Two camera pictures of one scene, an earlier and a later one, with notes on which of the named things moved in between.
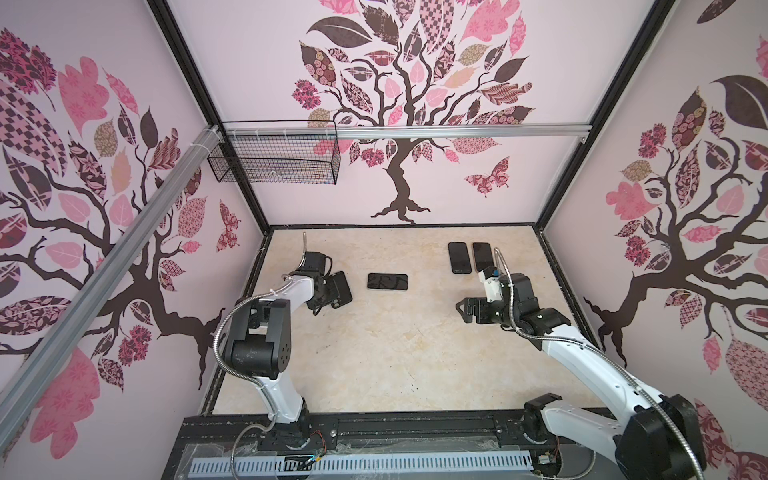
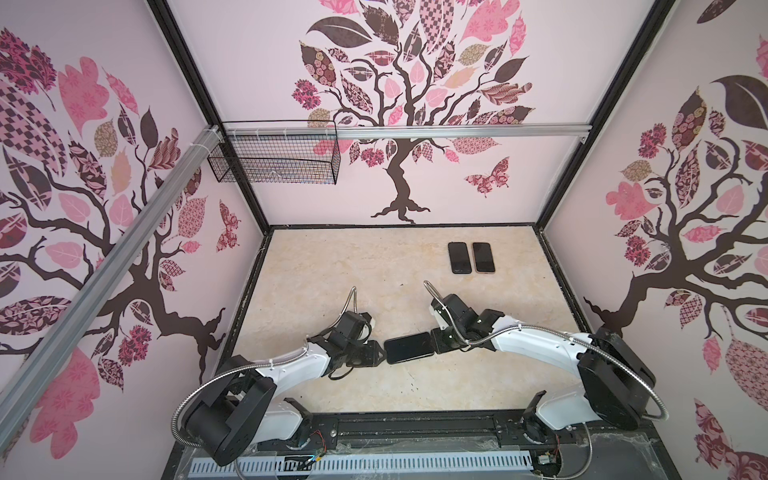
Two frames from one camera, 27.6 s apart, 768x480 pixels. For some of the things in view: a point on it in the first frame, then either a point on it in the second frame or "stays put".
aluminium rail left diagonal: (35, 374) stays put
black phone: (459, 258) stays put
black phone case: (343, 288) -> (396, 356)
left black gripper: (313, 304) -> (373, 348)
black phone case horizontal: (387, 281) -> (409, 347)
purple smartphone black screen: (483, 255) stays put
